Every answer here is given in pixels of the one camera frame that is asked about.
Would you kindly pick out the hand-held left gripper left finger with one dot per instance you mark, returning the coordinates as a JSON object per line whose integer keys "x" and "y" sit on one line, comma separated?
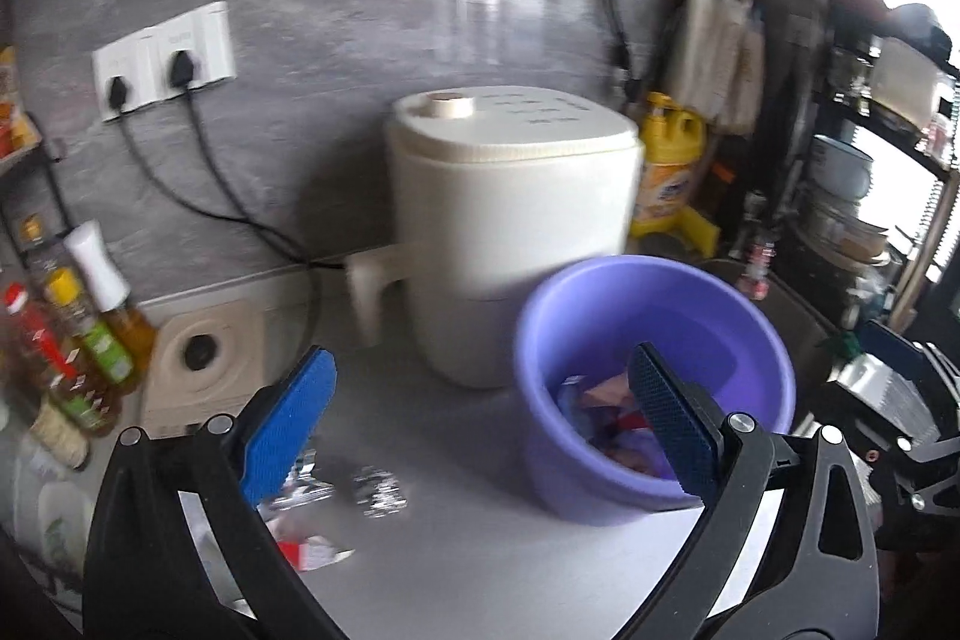
{"x": 289, "y": 422}

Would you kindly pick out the black kitchen rack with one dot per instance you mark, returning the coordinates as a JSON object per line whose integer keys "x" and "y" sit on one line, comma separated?
{"x": 52, "y": 175}

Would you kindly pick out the white air fryer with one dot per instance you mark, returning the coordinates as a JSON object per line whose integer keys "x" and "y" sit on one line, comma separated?
{"x": 510, "y": 235}

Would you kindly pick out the foil ball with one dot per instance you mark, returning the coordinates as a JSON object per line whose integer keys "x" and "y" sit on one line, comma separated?
{"x": 382, "y": 491}

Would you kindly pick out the red cap oil bottle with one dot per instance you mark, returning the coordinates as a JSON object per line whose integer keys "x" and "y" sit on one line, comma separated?
{"x": 52, "y": 355}

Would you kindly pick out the white container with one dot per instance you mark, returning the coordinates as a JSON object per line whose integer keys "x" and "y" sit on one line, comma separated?
{"x": 907, "y": 81}

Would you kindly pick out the gold cap bottle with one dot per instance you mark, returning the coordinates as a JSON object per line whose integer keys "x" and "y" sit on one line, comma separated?
{"x": 31, "y": 231}

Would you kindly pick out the silver foil wrapper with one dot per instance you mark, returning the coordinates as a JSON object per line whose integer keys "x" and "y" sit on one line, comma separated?
{"x": 304, "y": 484}

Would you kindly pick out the red white wrapper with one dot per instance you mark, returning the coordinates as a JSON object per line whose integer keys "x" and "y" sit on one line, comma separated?
{"x": 315, "y": 548}

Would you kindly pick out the white enamel bowl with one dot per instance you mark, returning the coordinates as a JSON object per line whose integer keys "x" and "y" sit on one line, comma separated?
{"x": 844, "y": 168}

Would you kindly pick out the beige induction cooker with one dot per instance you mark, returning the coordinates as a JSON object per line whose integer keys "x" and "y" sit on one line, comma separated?
{"x": 217, "y": 385}

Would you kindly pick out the yellow sponge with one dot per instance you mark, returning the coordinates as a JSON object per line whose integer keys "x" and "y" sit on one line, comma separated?
{"x": 697, "y": 231}

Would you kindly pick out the yellow snack packet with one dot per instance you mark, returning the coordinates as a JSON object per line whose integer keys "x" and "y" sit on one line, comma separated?
{"x": 15, "y": 108}

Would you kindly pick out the black dish rack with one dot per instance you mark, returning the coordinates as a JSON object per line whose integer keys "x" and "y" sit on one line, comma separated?
{"x": 930, "y": 220}

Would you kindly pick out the white top oil sprayer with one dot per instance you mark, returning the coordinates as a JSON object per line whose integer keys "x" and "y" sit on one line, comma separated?
{"x": 112, "y": 302}

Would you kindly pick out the white wall socket panel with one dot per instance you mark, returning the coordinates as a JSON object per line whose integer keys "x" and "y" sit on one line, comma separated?
{"x": 206, "y": 33}
{"x": 131, "y": 63}

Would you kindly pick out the purple plastic bucket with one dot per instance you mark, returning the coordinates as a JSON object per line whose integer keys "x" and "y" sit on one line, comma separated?
{"x": 570, "y": 482}

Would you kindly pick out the faucet with pink filter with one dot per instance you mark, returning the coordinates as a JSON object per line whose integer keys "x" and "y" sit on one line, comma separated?
{"x": 756, "y": 257}

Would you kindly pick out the green label bottle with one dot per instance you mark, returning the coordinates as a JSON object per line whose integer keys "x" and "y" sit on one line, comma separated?
{"x": 94, "y": 340}

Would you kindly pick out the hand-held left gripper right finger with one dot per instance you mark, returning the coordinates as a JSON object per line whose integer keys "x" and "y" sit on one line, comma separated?
{"x": 671, "y": 422}

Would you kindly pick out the yellow detergent bottle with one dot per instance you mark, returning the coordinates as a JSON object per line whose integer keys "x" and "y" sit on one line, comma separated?
{"x": 667, "y": 175}

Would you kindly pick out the steel sink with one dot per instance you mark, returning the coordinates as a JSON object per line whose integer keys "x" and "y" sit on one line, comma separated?
{"x": 795, "y": 317}

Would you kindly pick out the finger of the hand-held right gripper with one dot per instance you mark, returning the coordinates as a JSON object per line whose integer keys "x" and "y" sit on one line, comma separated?
{"x": 885, "y": 419}
{"x": 892, "y": 347}

